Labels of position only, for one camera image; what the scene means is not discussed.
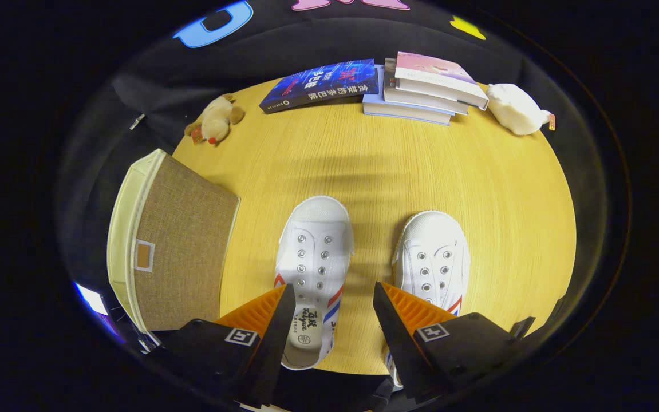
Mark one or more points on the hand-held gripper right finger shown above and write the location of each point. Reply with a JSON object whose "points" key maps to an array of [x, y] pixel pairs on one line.
{"points": [[401, 349]]}

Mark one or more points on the white clothes peg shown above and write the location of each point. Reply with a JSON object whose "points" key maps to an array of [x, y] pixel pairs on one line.
{"points": [[137, 121]]}

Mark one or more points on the grey cover book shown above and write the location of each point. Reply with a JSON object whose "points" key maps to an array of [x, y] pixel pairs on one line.
{"points": [[421, 98]]}

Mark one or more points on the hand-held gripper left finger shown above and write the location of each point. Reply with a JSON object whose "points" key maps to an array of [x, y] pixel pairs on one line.
{"points": [[275, 349]]}

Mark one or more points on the dark blue book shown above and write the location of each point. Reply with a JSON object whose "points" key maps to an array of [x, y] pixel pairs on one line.
{"points": [[323, 84]]}

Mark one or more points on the beige fabric storage box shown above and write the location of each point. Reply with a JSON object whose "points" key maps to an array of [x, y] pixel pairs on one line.
{"points": [[186, 240]]}

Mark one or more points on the computer monitor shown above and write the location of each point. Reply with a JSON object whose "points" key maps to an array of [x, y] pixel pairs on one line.
{"points": [[91, 298]]}

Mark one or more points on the white canvas shoe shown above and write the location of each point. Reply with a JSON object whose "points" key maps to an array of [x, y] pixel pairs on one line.
{"points": [[432, 252], [312, 252]]}

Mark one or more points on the light blue cover book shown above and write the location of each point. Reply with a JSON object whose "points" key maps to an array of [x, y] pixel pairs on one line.
{"points": [[403, 112]]}

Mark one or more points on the white plush toy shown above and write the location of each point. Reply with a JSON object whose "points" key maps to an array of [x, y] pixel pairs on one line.
{"points": [[515, 109]]}

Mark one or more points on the brown plush toy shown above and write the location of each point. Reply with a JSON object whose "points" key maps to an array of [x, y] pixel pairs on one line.
{"points": [[214, 120]]}

